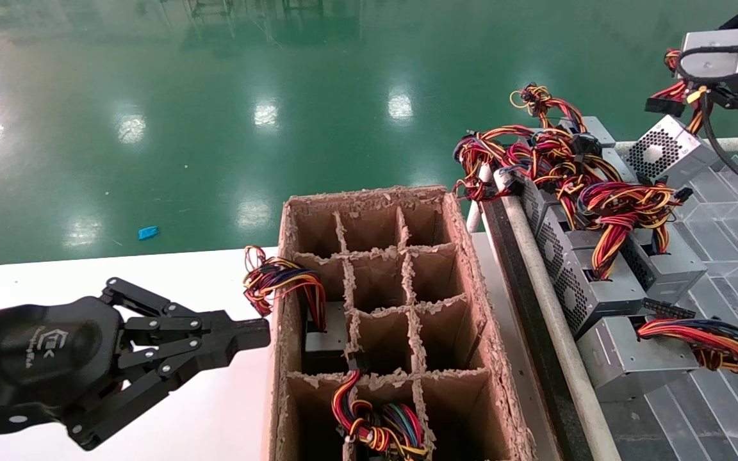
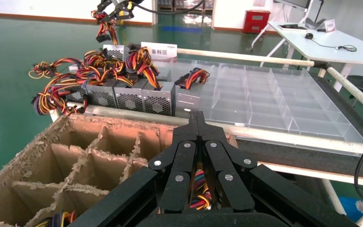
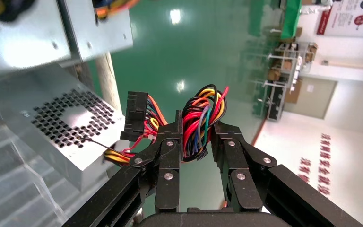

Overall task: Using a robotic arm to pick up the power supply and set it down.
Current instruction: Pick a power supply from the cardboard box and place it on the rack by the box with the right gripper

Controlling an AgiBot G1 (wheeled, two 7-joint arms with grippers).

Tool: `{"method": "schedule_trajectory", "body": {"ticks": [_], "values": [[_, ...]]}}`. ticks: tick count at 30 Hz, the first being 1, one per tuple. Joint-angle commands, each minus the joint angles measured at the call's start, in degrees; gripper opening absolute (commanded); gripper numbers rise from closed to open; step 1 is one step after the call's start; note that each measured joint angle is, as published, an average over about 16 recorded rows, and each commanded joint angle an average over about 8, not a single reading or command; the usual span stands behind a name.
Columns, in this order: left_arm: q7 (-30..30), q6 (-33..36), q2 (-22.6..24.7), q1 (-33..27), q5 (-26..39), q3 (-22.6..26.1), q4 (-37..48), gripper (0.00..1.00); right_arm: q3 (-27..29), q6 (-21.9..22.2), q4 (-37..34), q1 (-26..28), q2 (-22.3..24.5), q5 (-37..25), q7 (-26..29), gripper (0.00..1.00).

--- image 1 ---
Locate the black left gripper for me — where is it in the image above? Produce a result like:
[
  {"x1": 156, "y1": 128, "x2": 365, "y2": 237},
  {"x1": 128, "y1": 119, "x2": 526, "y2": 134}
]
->
[{"x1": 0, "y1": 277, "x2": 272, "y2": 449}]

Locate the grey power supply with cables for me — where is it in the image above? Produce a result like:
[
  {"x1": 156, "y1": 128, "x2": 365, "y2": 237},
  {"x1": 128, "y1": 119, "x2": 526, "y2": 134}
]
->
[
  {"x1": 452, "y1": 125, "x2": 575, "y2": 225},
  {"x1": 243, "y1": 245, "x2": 352, "y2": 375},
  {"x1": 332, "y1": 368, "x2": 431, "y2": 461},
  {"x1": 600, "y1": 147, "x2": 640, "y2": 186},
  {"x1": 625, "y1": 48, "x2": 720, "y2": 188},
  {"x1": 536, "y1": 182, "x2": 693, "y2": 338},
  {"x1": 510, "y1": 83, "x2": 616, "y2": 149},
  {"x1": 577, "y1": 298, "x2": 738, "y2": 403},
  {"x1": 622, "y1": 224, "x2": 708, "y2": 303}
]

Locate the clear plastic ridged tray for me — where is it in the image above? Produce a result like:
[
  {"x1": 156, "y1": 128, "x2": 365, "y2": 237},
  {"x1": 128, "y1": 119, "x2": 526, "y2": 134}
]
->
[{"x1": 600, "y1": 152, "x2": 738, "y2": 461}]

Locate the brown cardboard box with dividers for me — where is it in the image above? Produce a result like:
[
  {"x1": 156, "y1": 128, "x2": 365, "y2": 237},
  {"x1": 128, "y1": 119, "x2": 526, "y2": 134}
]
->
[{"x1": 268, "y1": 186, "x2": 536, "y2": 461}]

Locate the long white conveyor pipe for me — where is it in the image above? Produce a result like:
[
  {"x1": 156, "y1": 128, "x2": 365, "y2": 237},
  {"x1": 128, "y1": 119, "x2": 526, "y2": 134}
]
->
[{"x1": 493, "y1": 168, "x2": 603, "y2": 461}]

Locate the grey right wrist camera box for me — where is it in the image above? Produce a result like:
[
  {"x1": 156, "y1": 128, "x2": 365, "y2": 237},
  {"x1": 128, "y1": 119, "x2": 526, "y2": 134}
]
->
[{"x1": 682, "y1": 27, "x2": 738, "y2": 79}]

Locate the black camera cable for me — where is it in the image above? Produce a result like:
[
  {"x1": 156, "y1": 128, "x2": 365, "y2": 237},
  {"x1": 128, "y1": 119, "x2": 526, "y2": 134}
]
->
[{"x1": 676, "y1": 45, "x2": 738, "y2": 198}]

